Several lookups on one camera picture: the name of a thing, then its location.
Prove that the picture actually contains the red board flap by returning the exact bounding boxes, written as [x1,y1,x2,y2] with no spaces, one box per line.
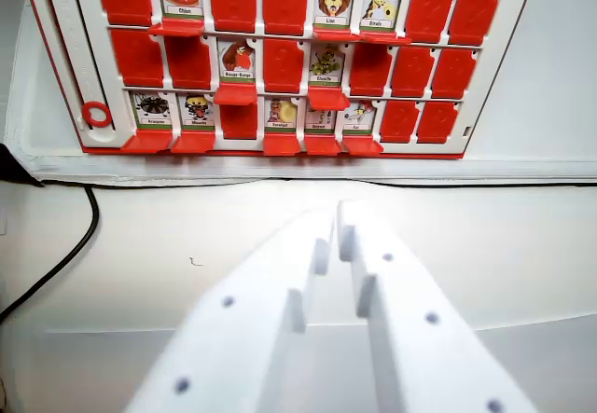
[447,0,501,47]

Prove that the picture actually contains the red and white game board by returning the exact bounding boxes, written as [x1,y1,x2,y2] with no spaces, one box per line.
[18,0,542,160]

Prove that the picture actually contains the black cable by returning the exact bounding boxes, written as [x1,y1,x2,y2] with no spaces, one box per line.
[0,183,101,324]

